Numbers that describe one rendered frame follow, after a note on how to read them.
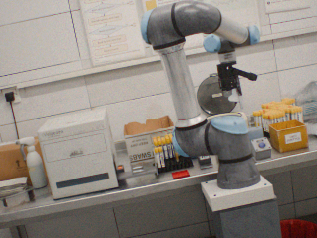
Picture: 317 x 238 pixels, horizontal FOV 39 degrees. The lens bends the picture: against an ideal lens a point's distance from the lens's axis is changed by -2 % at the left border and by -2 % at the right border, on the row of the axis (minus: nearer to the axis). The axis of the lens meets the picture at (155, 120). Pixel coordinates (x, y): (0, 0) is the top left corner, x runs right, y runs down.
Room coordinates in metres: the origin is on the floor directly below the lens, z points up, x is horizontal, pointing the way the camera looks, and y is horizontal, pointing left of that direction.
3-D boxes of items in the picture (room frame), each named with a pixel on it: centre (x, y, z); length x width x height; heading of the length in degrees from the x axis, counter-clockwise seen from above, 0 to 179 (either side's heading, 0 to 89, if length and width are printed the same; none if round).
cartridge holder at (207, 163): (1.86, -0.17, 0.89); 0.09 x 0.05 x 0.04; 179
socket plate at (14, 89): (2.39, 0.73, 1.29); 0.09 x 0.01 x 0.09; 92
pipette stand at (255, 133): (1.93, -0.41, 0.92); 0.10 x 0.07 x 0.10; 87
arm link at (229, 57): (1.93, -0.35, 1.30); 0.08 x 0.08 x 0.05
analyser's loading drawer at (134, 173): (1.82, 0.13, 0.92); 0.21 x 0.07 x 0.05; 92
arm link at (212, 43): (1.84, -0.31, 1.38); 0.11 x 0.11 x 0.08; 57
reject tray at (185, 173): (1.79, -0.06, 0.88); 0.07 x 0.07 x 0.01; 2
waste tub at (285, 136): (1.88, -0.56, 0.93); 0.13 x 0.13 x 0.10; 1
